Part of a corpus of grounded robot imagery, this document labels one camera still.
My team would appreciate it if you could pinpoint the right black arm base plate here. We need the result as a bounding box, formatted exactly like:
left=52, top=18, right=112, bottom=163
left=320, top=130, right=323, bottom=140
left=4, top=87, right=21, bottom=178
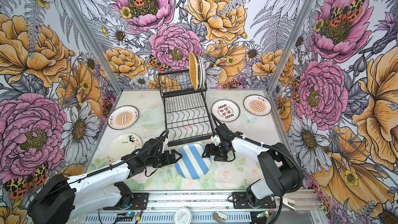
left=229, top=191, right=276, bottom=209

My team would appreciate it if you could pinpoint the orange sunburst plate right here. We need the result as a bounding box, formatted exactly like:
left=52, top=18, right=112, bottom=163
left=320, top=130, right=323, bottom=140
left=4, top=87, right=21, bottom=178
left=243, top=94, right=272, bottom=116

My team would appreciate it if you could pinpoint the pale glass plate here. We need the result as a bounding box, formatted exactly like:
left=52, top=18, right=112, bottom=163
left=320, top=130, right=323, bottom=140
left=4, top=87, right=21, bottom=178
left=106, top=133, right=143, bottom=163

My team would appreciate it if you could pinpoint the orange sunburst plate left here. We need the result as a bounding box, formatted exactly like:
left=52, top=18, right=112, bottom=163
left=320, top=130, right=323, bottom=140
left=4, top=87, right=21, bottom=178
left=108, top=105, right=140, bottom=130

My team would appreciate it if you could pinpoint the aluminium front rail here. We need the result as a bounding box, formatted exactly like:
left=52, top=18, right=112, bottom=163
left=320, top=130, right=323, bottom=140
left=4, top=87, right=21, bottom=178
left=80, top=189, right=324, bottom=213

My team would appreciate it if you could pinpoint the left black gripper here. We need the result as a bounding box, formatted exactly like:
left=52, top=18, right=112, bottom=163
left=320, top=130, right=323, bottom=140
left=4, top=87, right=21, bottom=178
left=146, top=149, right=182, bottom=168

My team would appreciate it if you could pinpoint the white plate green red rim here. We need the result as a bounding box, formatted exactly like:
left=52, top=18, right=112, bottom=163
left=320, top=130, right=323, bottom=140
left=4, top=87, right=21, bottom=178
left=196, top=55, right=204, bottom=89

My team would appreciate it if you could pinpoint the black wire dish rack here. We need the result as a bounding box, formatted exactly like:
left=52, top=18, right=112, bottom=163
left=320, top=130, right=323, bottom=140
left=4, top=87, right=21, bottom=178
left=157, top=69, right=215, bottom=146

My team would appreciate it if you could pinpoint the white plate red ring pattern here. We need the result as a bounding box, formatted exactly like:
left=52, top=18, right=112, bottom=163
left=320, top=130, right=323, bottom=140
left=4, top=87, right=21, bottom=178
left=211, top=99, right=240, bottom=122

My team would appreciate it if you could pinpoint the blue white striped plate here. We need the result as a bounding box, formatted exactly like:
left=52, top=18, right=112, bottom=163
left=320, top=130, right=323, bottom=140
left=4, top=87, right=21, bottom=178
left=175, top=144, right=211, bottom=180

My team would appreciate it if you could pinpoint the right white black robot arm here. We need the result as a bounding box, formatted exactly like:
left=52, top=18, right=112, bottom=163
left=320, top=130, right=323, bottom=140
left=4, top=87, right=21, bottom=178
left=202, top=114, right=304, bottom=208

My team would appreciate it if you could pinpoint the white clip on rail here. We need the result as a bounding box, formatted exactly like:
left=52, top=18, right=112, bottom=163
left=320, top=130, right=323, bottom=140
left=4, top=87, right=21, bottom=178
left=282, top=198, right=296, bottom=211

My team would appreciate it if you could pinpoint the white plate with chinese characters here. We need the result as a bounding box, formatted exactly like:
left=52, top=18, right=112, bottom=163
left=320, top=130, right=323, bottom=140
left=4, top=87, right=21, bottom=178
left=200, top=58, right=206, bottom=89

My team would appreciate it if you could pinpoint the grey clip tool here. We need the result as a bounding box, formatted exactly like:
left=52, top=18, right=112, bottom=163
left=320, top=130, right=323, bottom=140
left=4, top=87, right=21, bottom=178
left=212, top=211, right=228, bottom=224

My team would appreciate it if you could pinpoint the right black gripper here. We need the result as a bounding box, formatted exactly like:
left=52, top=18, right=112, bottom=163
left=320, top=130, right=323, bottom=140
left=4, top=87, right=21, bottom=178
left=201, top=142, right=231, bottom=163

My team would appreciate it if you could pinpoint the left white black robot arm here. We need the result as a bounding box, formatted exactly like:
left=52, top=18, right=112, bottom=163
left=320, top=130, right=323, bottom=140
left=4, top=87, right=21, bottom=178
left=28, top=130, right=182, bottom=224

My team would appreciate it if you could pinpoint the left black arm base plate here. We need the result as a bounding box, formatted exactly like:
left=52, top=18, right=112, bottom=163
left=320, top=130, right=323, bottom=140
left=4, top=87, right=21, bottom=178
left=123, top=192, right=149, bottom=211

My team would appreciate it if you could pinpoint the yellow woven square plate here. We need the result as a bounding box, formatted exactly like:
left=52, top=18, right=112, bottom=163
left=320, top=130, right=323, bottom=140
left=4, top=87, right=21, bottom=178
left=189, top=51, right=199, bottom=90

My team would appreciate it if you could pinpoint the orange sunburst plate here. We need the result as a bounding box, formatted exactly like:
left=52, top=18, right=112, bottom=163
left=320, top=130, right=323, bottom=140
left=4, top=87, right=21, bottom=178
left=243, top=94, right=272, bottom=116
left=108, top=105, right=140, bottom=130

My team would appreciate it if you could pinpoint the round white lid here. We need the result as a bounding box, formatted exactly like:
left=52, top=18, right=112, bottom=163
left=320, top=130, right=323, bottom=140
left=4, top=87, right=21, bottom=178
left=174, top=207, right=192, bottom=224

